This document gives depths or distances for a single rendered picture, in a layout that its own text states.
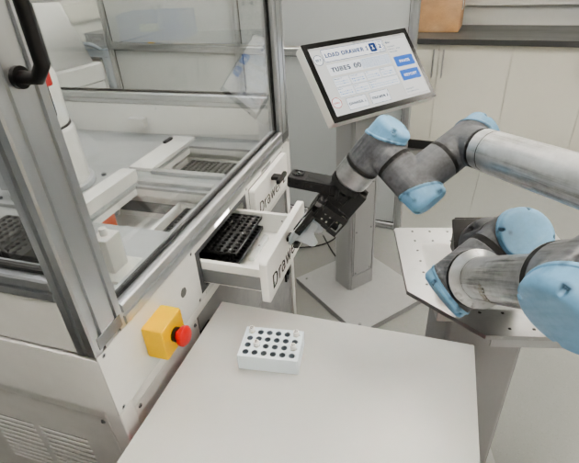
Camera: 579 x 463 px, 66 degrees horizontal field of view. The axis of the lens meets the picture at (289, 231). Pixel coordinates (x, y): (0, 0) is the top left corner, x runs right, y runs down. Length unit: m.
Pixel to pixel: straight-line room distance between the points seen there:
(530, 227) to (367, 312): 1.28
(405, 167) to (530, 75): 2.97
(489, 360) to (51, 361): 1.01
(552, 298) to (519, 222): 0.43
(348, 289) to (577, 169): 1.66
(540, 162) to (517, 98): 3.06
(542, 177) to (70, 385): 0.84
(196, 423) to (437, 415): 0.43
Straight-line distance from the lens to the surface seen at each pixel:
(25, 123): 0.63
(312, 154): 2.80
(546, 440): 1.92
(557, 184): 0.74
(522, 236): 0.98
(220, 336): 1.03
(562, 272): 0.57
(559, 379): 2.13
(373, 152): 0.87
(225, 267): 1.01
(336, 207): 0.97
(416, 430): 0.88
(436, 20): 4.01
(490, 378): 1.37
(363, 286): 2.29
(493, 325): 1.10
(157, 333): 0.85
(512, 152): 0.80
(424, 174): 0.85
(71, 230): 0.69
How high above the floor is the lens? 1.47
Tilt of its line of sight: 32 degrees down
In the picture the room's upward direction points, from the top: 3 degrees counter-clockwise
